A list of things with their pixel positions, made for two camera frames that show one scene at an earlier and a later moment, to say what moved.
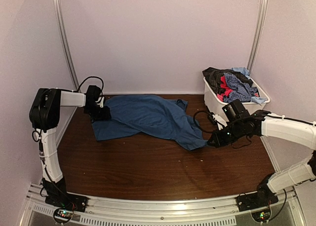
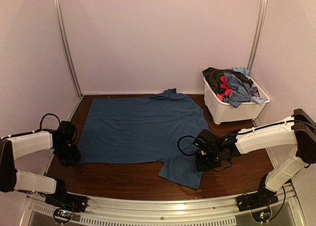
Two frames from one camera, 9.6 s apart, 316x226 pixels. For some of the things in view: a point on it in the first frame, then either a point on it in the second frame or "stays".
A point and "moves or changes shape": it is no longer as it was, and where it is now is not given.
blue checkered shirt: [242, 92] stays
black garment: [213, 76] stays
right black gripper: [219, 142] → [201, 166]
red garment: [227, 91] stays
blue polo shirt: [151, 113] moves or changes shape
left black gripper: [105, 115] → [76, 157]
